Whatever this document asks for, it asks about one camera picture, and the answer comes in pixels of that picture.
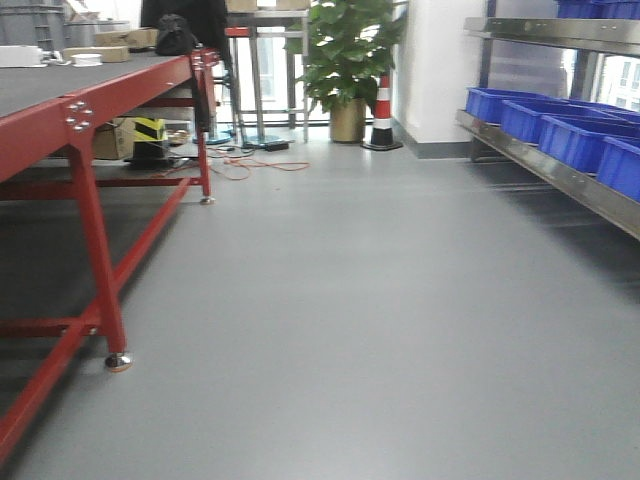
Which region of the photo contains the yellow black striped box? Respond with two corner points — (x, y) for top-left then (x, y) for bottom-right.
(125, 117), (170, 169)

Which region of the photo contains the blue shelf bin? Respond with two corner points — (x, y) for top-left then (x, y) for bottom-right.
(538, 115), (639, 174)
(500, 99), (614, 144)
(596, 136), (640, 201)
(465, 87), (552, 124)

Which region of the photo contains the cardboard box under table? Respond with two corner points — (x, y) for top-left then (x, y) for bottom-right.
(93, 117), (135, 160)

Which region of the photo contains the steel shelf rack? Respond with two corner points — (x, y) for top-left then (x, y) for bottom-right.
(456, 17), (639, 238)

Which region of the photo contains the red white traffic cone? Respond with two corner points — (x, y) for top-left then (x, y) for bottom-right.
(362, 73), (403, 151)

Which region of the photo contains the green potted plant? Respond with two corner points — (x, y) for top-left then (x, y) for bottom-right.
(298, 0), (407, 144)

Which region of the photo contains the black bag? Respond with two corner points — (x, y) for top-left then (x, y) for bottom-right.
(155, 14), (199, 56)

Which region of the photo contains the orange cable on floor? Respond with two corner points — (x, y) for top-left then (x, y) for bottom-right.
(149, 143), (312, 182)

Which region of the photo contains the red metal conveyor frame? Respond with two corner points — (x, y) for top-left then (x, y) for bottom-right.
(1, 48), (220, 457)

